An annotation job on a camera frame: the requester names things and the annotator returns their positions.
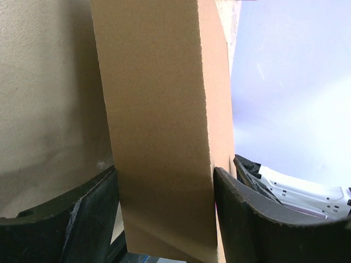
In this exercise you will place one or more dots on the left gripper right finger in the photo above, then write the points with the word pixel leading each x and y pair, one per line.
pixel 256 229

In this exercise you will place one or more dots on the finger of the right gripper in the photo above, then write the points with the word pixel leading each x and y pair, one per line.
pixel 247 173

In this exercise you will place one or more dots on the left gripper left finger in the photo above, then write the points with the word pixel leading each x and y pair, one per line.
pixel 76 226

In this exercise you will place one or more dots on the cardboard paper box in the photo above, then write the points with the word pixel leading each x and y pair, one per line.
pixel 166 84

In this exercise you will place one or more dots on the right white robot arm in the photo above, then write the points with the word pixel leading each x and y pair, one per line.
pixel 326 202

